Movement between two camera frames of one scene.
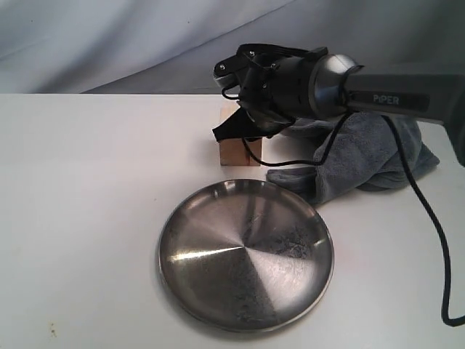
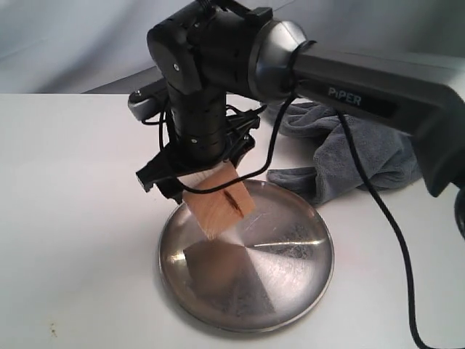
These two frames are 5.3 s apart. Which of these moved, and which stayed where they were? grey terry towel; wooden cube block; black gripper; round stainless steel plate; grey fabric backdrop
Moved: wooden cube block; black gripper
Stayed: grey terry towel; round stainless steel plate; grey fabric backdrop
